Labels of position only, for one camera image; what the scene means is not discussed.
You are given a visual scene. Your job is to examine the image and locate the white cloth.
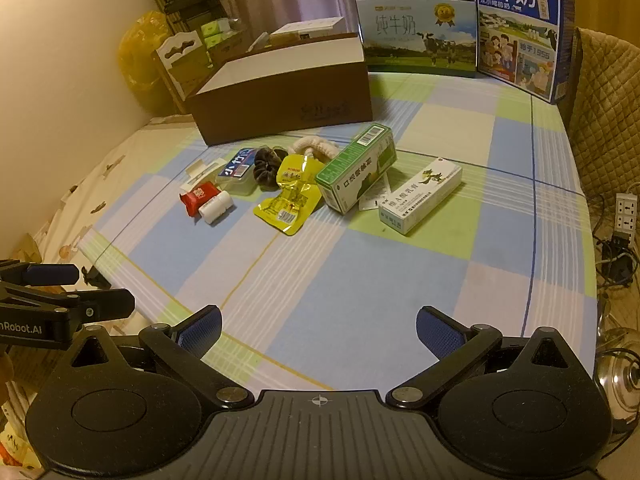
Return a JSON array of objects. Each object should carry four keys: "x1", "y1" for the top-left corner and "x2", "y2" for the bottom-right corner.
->
[{"x1": 287, "y1": 135, "x2": 342, "y2": 163}]

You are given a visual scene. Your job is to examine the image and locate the white appliance box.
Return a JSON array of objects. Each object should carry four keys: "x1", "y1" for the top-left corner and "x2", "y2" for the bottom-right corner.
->
[{"x1": 270, "y1": 17, "x2": 346, "y2": 43}]

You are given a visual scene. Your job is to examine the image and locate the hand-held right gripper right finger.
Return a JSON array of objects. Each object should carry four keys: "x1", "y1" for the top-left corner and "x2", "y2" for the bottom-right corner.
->
[{"x1": 387, "y1": 305, "x2": 571, "y2": 409}]

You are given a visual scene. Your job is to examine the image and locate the tangled black cables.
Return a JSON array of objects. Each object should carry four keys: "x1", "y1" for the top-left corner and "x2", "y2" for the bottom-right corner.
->
[{"x1": 592, "y1": 195, "x2": 640, "y2": 291}]

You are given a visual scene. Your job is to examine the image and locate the checked bed sheet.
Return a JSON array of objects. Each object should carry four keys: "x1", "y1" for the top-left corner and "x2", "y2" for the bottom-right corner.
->
[{"x1": 77, "y1": 67, "x2": 601, "y2": 396}]

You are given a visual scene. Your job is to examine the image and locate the beige quilted chair cover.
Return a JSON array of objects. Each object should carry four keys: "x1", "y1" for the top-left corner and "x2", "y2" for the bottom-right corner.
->
[{"x1": 570, "y1": 25, "x2": 640, "y2": 211}]

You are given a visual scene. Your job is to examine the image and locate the white cardboard box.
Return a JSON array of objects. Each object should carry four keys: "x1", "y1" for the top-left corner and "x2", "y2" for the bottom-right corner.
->
[{"x1": 185, "y1": 32, "x2": 373, "y2": 147}]

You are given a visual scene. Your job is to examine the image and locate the white paper packet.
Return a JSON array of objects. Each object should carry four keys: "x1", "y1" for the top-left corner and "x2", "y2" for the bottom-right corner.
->
[{"x1": 182, "y1": 159, "x2": 226, "y2": 191}]

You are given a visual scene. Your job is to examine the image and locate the yellow snack pouch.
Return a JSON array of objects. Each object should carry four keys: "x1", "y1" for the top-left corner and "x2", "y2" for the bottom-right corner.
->
[{"x1": 253, "y1": 154, "x2": 321, "y2": 237}]

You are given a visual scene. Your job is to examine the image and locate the white power strip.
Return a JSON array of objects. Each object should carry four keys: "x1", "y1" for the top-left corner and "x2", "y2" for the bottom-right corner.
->
[{"x1": 612, "y1": 192, "x2": 640, "y2": 241}]

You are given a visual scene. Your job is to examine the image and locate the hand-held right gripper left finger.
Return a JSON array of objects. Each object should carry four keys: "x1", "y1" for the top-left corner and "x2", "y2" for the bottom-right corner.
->
[{"x1": 70, "y1": 305, "x2": 251, "y2": 411}]

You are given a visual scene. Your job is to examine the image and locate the green medicine box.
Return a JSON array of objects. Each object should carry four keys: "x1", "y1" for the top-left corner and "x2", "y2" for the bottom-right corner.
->
[{"x1": 315, "y1": 124, "x2": 398, "y2": 216}]

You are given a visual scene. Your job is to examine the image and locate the small white bottle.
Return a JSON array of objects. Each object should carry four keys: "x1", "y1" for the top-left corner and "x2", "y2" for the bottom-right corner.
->
[{"x1": 199, "y1": 191, "x2": 235, "y2": 225}]

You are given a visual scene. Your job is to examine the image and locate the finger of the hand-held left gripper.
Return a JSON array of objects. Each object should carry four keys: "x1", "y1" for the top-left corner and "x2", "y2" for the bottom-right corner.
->
[
  {"x1": 0, "y1": 259, "x2": 82, "y2": 287},
  {"x1": 0, "y1": 282, "x2": 136, "y2": 323}
]

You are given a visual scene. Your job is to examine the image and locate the metal pot lid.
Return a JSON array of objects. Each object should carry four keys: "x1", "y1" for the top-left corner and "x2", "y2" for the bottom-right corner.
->
[{"x1": 597, "y1": 327, "x2": 640, "y2": 433}]

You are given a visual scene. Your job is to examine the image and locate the white ointment box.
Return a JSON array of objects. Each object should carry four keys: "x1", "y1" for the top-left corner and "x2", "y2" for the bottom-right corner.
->
[{"x1": 378, "y1": 156, "x2": 463, "y2": 237}]

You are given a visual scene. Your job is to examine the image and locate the beige printed blanket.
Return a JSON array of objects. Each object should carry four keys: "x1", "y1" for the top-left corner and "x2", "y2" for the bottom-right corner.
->
[{"x1": 20, "y1": 115, "x2": 206, "y2": 261}]

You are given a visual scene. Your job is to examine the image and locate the white paper leaflet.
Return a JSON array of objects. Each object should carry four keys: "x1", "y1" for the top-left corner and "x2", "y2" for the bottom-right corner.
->
[{"x1": 357, "y1": 170, "x2": 393, "y2": 211}]

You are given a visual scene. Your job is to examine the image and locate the light blue milk carton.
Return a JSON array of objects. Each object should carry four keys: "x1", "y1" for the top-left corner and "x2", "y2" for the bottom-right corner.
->
[{"x1": 355, "y1": 0, "x2": 478, "y2": 78}]

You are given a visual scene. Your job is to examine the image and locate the white wooden chair back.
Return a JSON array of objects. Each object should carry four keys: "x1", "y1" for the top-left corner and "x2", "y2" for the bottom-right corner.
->
[{"x1": 152, "y1": 30, "x2": 211, "y2": 113}]

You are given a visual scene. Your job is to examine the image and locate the dark velvet scrunchie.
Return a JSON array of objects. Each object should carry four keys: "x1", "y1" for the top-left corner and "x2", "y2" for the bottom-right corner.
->
[{"x1": 252, "y1": 145, "x2": 290, "y2": 192}]

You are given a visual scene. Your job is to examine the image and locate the dark blue milk carton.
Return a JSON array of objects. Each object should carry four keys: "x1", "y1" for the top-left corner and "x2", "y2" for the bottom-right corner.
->
[{"x1": 472, "y1": 0, "x2": 577, "y2": 106}]

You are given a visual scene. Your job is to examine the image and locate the stack of green tissue packs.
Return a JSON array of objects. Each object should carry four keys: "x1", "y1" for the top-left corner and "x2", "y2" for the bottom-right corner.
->
[{"x1": 201, "y1": 18, "x2": 232, "y2": 41}]

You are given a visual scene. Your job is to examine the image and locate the red candy packet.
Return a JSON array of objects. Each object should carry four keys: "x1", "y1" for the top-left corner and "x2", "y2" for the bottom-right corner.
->
[{"x1": 180, "y1": 182, "x2": 221, "y2": 217}]

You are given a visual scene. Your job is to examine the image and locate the blue dental floss box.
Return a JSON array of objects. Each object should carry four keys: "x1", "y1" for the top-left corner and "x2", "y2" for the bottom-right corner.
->
[{"x1": 216, "y1": 147, "x2": 260, "y2": 196}]

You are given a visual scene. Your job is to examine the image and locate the yellow plastic bag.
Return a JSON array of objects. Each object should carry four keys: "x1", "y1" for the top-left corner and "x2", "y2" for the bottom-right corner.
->
[{"x1": 117, "y1": 10, "x2": 173, "y2": 116}]

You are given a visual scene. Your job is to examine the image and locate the open tan cardboard box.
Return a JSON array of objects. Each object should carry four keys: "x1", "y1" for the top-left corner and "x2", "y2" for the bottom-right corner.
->
[{"x1": 200, "y1": 27, "x2": 251, "y2": 68}]

